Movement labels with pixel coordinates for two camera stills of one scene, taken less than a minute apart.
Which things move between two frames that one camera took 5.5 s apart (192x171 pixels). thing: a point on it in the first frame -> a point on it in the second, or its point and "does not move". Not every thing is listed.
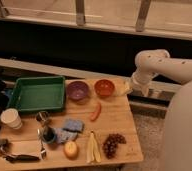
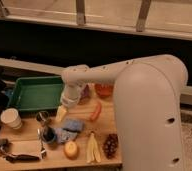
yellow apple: (70, 150) does not move
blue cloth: (62, 135) does not move
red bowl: (104, 88) does not move
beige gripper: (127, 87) -> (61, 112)
